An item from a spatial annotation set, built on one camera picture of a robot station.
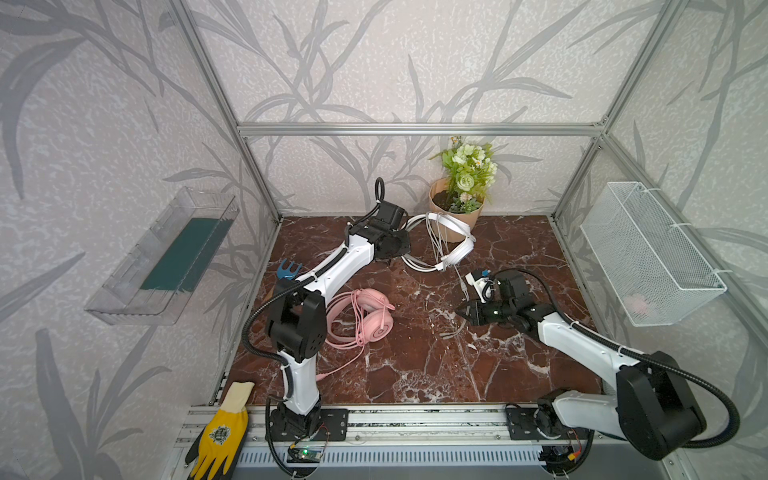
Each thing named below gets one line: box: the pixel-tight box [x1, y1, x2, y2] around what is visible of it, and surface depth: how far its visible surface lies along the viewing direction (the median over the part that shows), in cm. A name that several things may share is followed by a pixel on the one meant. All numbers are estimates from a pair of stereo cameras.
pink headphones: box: [325, 288, 395, 349], surface depth 88 cm
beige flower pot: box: [428, 178, 485, 243], surface depth 101 cm
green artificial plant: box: [429, 136, 498, 214], surface depth 98 cm
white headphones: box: [402, 213, 476, 272], surface depth 85 cm
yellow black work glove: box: [185, 381, 255, 480], surface depth 71 cm
